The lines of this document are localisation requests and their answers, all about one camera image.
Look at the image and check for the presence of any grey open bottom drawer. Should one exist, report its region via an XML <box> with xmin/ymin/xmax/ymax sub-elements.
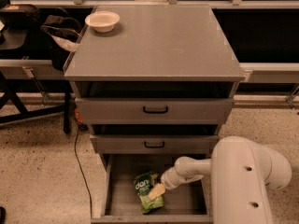
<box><xmin>91</xmin><ymin>154</ymin><xmax>213</xmax><ymax>224</ymax></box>

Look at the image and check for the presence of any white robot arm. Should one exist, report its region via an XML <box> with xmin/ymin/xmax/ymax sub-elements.
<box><xmin>148</xmin><ymin>136</ymin><xmax>292</xmax><ymax>224</ymax></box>

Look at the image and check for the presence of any grey top drawer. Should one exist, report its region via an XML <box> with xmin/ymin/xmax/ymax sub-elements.
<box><xmin>76</xmin><ymin>98</ymin><xmax>235</xmax><ymax>125</ymax></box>

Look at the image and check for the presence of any green rice chip bag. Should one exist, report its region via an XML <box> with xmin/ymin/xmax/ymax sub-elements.
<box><xmin>134</xmin><ymin>171</ymin><xmax>164</xmax><ymax>215</ymax></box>

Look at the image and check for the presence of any grey drawer cabinet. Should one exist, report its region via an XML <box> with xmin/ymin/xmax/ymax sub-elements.
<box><xmin>63</xmin><ymin>4</ymin><xmax>247</xmax><ymax>161</ymax></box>

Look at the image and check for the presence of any black floor cable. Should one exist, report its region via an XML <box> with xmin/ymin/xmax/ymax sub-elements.
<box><xmin>73</xmin><ymin>124</ymin><xmax>93</xmax><ymax>218</ymax></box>

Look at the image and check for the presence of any white bowl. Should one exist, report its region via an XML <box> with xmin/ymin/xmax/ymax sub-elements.
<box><xmin>85</xmin><ymin>11</ymin><xmax>121</xmax><ymax>33</ymax></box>

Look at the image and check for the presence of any grey middle drawer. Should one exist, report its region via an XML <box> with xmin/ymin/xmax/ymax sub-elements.
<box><xmin>90</xmin><ymin>135</ymin><xmax>219</xmax><ymax>154</ymax></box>

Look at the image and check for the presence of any black folding table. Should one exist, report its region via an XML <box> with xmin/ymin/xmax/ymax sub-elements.
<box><xmin>0</xmin><ymin>28</ymin><xmax>72</xmax><ymax>134</ymax></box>

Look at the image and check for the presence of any dark bag with straps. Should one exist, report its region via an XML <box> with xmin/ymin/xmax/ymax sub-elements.
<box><xmin>41</xmin><ymin>15</ymin><xmax>82</xmax><ymax>71</ymax></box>

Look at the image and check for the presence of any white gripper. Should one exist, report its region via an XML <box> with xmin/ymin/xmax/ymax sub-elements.
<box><xmin>148</xmin><ymin>167</ymin><xmax>204</xmax><ymax>201</ymax></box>

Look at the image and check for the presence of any black case on table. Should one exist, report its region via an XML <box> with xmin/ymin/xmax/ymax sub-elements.
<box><xmin>0</xmin><ymin>4</ymin><xmax>39</xmax><ymax>29</ymax></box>

